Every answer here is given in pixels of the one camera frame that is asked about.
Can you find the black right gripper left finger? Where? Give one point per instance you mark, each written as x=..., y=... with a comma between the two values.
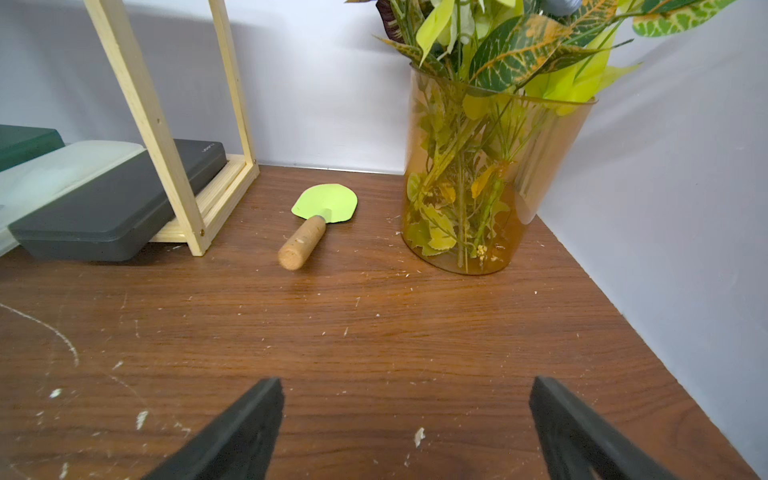
x=237, y=444

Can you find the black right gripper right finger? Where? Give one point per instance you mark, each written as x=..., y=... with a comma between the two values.
x=577, y=443

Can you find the translucent rounded pencil case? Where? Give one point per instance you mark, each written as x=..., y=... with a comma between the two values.
x=38, y=182

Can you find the dark green pencil case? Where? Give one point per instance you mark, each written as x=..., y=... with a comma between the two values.
x=20, y=144

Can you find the dark grey pencil case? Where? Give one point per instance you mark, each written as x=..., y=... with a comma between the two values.
x=109, y=218

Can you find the amber glass vase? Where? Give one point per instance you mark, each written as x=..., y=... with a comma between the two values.
x=479, y=165

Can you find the artificial green leafy plant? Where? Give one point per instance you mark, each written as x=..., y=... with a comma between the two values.
x=507, y=46

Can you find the green trowel with wooden handle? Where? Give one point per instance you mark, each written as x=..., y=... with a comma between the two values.
x=318, y=206

